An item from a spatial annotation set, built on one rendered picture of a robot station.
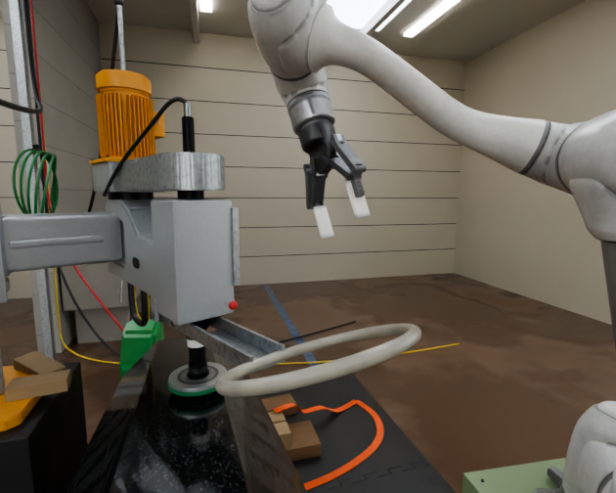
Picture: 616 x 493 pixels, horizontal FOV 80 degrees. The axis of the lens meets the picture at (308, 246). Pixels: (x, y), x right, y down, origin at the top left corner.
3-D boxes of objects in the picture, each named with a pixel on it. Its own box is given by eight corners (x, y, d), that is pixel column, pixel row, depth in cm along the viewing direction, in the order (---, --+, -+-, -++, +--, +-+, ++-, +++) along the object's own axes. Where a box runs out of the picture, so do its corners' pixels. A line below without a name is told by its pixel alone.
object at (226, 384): (182, 397, 89) (179, 384, 90) (325, 342, 122) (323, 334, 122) (307, 403, 53) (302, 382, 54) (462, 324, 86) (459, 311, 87)
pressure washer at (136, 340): (133, 381, 309) (126, 280, 297) (175, 380, 310) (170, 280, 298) (112, 405, 274) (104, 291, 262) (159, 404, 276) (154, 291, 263)
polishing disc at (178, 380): (230, 363, 152) (230, 360, 152) (222, 390, 131) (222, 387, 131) (177, 365, 150) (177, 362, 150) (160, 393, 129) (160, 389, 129)
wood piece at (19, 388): (5, 402, 139) (3, 389, 138) (13, 390, 148) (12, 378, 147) (67, 391, 148) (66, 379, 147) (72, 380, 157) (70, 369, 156)
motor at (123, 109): (89, 164, 178) (82, 76, 172) (154, 167, 199) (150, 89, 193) (105, 160, 157) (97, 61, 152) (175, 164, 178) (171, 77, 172)
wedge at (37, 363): (14, 369, 165) (12, 359, 165) (37, 360, 175) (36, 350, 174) (43, 378, 158) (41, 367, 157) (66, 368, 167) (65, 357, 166)
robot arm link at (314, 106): (317, 115, 82) (324, 140, 81) (280, 115, 78) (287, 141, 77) (336, 91, 74) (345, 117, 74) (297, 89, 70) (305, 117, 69)
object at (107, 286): (66, 349, 371) (59, 265, 359) (102, 310, 496) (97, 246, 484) (133, 343, 387) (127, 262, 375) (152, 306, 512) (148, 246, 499)
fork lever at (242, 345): (148, 320, 149) (147, 307, 148) (193, 309, 161) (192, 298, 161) (239, 379, 98) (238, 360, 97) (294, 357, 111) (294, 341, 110)
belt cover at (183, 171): (94, 199, 184) (91, 164, 181) (146, 199, 200) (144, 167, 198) (170, 203, 113) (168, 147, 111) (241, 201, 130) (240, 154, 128)
